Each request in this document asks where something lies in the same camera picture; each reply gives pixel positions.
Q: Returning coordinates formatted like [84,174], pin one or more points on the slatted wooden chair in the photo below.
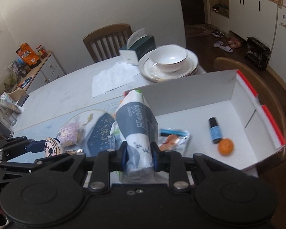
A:
[104,32]

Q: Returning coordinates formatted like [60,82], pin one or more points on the orange snack bag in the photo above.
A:
[27,56]

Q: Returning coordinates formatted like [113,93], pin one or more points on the white and wood cabinet unit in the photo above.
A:
[252,16]

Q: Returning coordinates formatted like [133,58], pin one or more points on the dark sneakers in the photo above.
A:
[218,33]

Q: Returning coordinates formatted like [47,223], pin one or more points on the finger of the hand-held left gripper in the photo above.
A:
[37,146]
[26,163]

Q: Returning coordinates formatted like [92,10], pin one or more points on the stack of white plates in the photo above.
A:
[190,66]

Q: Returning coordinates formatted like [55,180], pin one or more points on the orange tangerine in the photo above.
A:
[226,147]

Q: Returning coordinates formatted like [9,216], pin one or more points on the blue printed table mat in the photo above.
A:
[45,128]

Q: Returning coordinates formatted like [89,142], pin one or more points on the black floor rack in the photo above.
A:
[257,52]

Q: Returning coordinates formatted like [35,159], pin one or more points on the cartoon face packet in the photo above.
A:
[53,148]

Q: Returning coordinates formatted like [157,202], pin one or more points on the white marble desktop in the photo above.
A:
[73,83]

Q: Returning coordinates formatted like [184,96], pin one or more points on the small dark bottle blue label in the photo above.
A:
[215,130]

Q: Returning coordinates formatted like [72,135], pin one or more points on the green tissue box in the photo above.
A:
[143,46]

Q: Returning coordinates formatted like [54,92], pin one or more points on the white paper napkin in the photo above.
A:
[112,77]

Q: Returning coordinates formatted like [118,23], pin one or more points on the round-backed wooden chair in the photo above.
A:
[264,88]

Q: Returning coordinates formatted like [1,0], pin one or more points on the white side cabinet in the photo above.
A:
[50,69]

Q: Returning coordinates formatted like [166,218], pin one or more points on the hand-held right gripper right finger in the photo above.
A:
[171,164]

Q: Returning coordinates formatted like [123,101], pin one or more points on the clear plastic bag with packages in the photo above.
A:
[9,103]

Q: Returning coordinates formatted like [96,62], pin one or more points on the red cardboard box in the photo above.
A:
[193,93]

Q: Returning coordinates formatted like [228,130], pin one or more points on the purple snack packet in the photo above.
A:
[70,132]

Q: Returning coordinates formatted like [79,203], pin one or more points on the pink slippers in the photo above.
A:
[234,43]

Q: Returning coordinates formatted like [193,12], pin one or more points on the tall glass tumbler dark contents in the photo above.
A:
[0,126]

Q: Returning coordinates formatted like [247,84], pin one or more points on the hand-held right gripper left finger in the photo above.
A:
[104,162]

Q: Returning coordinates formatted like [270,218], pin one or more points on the purple slippers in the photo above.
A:
[222,46]

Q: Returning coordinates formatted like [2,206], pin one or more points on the jar with red lid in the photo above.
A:
[41,52]

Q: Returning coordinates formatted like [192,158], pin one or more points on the white bowl gold rim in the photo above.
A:
[169,58]

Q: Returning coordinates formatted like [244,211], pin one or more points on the blue oval mouse pad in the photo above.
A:
[25,82]

